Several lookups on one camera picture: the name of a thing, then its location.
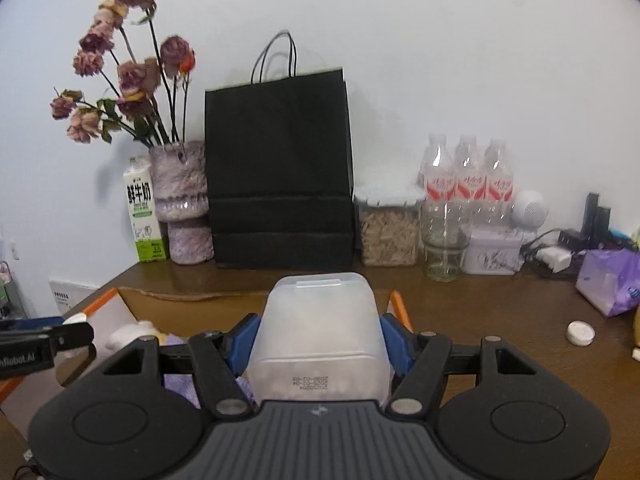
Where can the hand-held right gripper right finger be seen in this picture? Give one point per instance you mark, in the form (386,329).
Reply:
(397,342)

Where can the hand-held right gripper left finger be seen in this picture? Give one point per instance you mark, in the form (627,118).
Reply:
(243,345)

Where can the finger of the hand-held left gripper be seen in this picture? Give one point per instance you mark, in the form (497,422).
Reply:
(30,323)
(72,337)

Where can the red cardboard box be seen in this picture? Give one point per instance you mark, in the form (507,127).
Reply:
(200,310)

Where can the white and yellow plush toy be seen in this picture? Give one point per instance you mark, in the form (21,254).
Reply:
(135,332)

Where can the translucent plastic box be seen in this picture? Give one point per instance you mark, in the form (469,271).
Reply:
(320,320)

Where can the wooden desktop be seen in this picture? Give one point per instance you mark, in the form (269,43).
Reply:
(500,320)

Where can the empty glass jar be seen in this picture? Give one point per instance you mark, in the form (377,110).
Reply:
(445,250)

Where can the clear container of pellets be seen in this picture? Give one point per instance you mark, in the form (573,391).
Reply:
(387,235)

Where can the white floral tin box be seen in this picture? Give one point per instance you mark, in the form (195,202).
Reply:
(492,255)

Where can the white and green milk carton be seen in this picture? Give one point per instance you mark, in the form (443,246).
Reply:
(145,210)

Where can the clear water bottle red label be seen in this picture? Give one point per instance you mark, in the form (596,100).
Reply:
(468,180)
(498,182)
(436,175)

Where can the white charger plug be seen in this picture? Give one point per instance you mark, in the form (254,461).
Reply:
(552,259)

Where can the black paper bag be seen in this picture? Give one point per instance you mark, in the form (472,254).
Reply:
(280,170)

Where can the small white round lid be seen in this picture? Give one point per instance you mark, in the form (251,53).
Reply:
(580,333)

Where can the white round speaker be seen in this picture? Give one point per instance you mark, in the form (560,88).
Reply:
(529,210)

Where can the purple tissue pack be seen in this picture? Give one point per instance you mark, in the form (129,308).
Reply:
(607,280)

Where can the black rectangular device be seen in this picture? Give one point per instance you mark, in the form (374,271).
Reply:
(597,220)

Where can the dried rose bouquet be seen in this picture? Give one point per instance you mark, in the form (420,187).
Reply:
(135,75)

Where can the white wall socket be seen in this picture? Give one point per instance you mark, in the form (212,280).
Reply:
(14,250)

